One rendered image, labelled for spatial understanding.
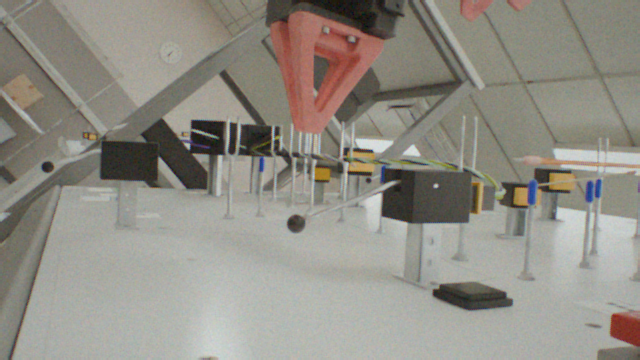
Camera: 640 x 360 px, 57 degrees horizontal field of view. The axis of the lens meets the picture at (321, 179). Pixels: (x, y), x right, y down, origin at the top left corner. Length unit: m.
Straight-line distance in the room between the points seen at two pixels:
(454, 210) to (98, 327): 0.27
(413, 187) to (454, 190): 0.04
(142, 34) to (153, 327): 7.63
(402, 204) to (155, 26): 7.58
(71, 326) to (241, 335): 0.09
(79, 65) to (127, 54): 0.58
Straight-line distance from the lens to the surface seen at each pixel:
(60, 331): 0.34
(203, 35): 8.07
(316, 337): 0.33
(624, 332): 0.31
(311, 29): 0.40
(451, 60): 1.65
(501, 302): 0.43
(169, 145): 1.41
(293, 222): 0.41
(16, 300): 0.41
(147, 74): 7.89
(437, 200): 0.46
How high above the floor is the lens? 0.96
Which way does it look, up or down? 15 degrees up
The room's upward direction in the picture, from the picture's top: 48 degrees clockwise
